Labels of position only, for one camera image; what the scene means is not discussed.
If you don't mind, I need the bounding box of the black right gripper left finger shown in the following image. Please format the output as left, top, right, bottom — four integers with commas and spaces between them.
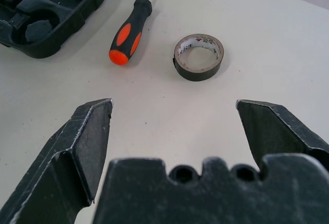
0, 98, 114, 224

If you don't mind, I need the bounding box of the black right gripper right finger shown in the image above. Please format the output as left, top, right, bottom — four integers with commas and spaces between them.
235, 99, 329, 173

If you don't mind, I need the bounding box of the black electrical tape roll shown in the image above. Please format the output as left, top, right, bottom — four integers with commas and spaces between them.
172, 33, 224, 82

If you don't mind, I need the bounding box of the black orange handled screwdriver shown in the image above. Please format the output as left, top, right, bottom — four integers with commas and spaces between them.
108, 0, 161, 66

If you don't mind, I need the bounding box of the black tool case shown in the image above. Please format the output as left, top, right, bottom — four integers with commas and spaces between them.
0, 0, 106, 60

